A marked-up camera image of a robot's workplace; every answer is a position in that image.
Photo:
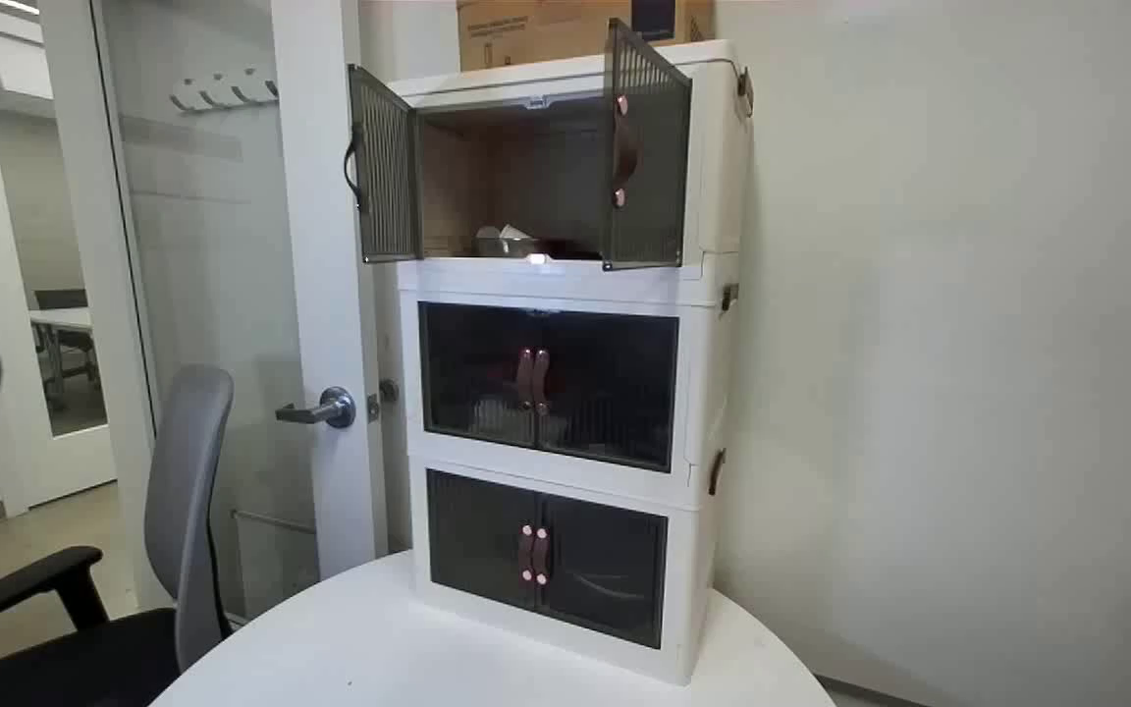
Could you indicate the wall coat hooks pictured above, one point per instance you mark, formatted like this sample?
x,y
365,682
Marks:
x,y
223,94

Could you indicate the small object inside top cabinet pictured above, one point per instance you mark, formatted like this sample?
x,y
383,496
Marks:
x,y
505,240

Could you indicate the tinted door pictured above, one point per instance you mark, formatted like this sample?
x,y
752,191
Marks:
x,y
383,166
651,119

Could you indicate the grey office chair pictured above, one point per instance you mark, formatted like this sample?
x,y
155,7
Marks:
x,y
128,662

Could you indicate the bottom cabinet tinted doors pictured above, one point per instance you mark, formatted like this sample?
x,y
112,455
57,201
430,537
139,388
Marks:
x,y
583,562

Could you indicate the silver door lever handle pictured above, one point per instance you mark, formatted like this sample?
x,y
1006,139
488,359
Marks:
x,y
337,409

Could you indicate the white door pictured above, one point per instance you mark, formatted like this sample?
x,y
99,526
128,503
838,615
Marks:
x,y
327,276

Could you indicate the cabinet tinted doors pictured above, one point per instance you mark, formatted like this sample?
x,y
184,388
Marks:
x,y
567,384
583,562

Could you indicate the middle cabinet tinted doors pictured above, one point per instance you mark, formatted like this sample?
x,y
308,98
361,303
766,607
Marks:
x,y
567,384

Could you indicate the cardboard box on cabinet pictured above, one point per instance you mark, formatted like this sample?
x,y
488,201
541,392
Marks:
x,y
501,33

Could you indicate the white stacked cabinet frame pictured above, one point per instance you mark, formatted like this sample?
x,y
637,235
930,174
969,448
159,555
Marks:
x,y
533,147

